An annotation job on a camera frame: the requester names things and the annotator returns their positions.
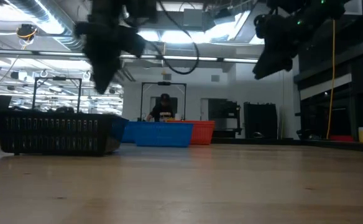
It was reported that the black plastic basket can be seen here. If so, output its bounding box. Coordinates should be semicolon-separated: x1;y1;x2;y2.
0;110;129;156

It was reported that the black yellow cable reel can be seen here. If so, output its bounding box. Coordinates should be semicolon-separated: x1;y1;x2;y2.
16;23;39;41

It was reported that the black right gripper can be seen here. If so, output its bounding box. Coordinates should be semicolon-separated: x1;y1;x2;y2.
251;12;302;80

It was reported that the yellow hanging cable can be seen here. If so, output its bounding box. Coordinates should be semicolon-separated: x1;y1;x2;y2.
325;18;337;140

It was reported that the red plastic basket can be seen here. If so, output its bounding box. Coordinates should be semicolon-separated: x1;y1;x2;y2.
167;119;216;146

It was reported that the black cabinet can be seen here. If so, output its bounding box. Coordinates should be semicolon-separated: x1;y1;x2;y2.
243;101;278;139

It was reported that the person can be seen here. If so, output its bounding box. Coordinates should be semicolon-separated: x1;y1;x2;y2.
145;93;177;123

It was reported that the black shelf cart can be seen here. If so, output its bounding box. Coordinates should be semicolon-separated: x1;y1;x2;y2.
207;98;243;139

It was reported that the blue plastic basket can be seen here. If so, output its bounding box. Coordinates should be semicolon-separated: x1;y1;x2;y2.
121;121;139;144
134;121;195;148

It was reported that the long ceiling light bar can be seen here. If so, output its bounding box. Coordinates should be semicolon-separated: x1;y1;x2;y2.
0;48;260;65

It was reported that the black looping arm cable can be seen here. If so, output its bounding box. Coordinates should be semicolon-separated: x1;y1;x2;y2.
150;0;201;76

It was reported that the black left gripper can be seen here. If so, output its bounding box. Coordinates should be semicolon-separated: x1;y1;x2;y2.
73;20;147;95

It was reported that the red flat tray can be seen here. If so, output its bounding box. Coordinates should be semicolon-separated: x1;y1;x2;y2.
329;134;355;142

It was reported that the black metal frame stand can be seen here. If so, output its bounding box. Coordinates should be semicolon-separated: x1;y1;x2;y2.
31;76;83;111
140;81;188;122

